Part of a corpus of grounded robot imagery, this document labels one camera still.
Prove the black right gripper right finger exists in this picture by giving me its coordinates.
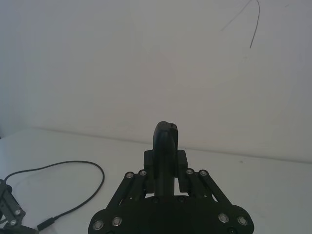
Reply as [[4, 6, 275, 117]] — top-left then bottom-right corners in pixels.
[[167, 121, 256, 234]]

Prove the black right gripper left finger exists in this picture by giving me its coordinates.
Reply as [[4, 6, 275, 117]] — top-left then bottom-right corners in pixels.
[[89, 121, 169, 234]]

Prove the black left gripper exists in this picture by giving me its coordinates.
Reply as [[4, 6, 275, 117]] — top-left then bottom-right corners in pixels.
[[0, 179, 38, 234]]

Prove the white table cloth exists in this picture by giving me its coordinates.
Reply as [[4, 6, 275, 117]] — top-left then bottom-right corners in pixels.
[[0, 126, 312, 234]]

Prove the thin black cable, silver plug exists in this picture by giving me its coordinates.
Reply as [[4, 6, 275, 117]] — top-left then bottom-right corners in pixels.
[[4, 160, 105, 231]]

